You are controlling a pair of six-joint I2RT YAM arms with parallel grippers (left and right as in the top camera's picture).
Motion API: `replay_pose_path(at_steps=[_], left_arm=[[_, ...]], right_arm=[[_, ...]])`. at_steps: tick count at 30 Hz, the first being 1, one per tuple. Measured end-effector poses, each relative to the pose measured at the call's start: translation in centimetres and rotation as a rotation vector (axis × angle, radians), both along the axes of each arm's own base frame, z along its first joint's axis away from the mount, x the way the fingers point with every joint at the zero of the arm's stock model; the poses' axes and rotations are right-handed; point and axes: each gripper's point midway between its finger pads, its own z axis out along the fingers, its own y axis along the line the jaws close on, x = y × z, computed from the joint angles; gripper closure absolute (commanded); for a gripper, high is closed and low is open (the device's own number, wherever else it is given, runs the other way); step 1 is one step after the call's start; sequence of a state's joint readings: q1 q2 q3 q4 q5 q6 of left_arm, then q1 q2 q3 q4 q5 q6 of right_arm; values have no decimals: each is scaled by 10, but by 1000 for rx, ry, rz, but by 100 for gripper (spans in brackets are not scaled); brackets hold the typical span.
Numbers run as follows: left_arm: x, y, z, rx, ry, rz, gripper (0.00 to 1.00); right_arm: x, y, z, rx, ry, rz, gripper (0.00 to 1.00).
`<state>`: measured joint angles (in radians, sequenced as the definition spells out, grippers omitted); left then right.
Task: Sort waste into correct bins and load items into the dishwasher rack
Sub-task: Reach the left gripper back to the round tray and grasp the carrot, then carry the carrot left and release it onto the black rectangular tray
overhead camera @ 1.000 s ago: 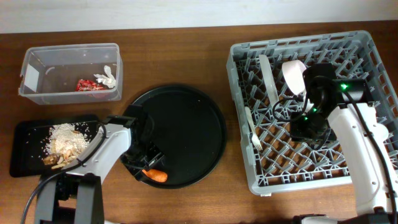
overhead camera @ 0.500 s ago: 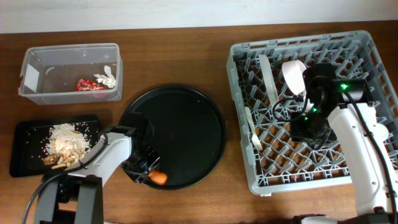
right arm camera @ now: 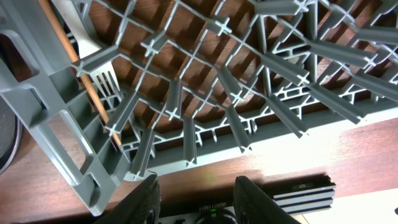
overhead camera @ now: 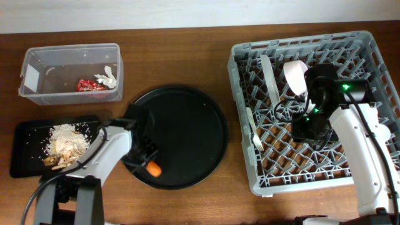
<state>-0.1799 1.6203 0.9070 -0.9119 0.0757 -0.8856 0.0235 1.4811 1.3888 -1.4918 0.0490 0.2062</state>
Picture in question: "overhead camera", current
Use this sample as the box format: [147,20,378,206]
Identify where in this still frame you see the red strawberry snack wrapper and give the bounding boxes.
[76,79,106,92]

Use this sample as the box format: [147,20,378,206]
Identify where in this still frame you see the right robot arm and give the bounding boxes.
[283,61,399,224]

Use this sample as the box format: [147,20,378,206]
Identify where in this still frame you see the ginger piece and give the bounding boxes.
[43,154,61,166]

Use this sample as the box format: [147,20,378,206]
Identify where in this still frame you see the white plastic fork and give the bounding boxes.
[246,107,264,152]

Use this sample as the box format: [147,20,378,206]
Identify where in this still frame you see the black rectangular tray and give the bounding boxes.
[9,115,101,178]

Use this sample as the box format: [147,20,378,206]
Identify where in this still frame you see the white tissue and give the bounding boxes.
[94,66,116,89]

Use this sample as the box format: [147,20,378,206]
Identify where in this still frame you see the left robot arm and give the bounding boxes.
[21,104,161,224]

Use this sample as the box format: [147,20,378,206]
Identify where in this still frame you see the grey dishwasher rack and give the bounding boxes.
[227,31,399,197]

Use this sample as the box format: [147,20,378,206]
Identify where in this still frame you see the orange carrot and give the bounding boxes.
[146,161,162,178]

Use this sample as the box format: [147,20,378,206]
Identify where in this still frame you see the grey plate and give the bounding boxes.
[260,54,281,108]

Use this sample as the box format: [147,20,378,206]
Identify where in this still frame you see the round black tray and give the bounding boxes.
[130,86,229,190]

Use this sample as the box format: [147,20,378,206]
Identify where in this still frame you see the rice and peanut scraps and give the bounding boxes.
[26,122,92,171]

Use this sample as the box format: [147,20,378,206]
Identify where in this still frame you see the pink bowl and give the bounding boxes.
[283,60,308,96]

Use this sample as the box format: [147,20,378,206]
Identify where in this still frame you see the clear plastic bin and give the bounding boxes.
[18,43,124,106]

